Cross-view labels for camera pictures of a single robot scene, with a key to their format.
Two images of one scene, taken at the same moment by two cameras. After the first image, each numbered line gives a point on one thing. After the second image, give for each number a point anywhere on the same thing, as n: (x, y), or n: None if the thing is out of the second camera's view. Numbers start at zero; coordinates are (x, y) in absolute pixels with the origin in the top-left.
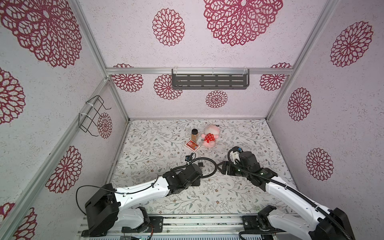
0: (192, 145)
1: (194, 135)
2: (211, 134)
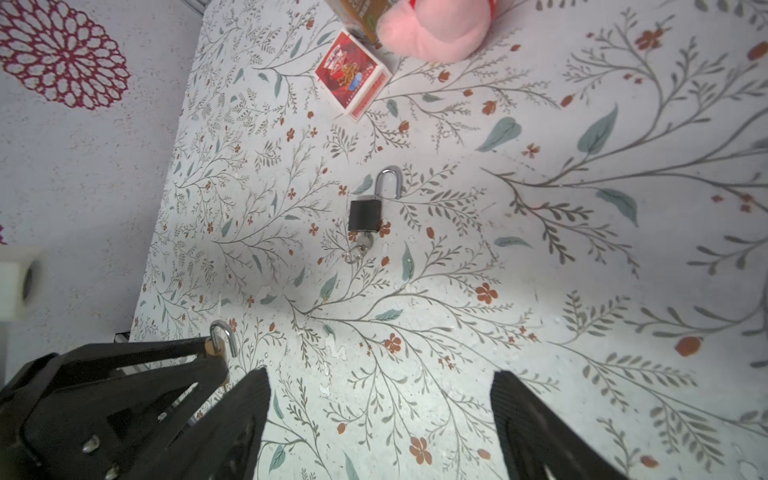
0: (353, 75)
1: (360, 17)
2: (435, 31)
